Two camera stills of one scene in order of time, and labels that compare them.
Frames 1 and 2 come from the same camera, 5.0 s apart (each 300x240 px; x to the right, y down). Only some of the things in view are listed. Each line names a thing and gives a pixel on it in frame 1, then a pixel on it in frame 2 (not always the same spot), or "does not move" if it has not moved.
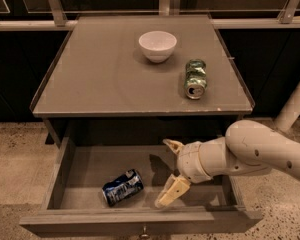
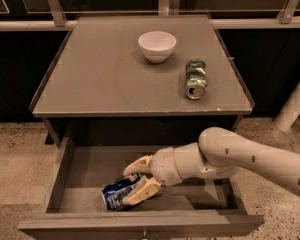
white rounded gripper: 191,161 → 164,166
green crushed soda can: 195,83 does not move
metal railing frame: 169,6 does not move
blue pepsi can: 123,187 does not move
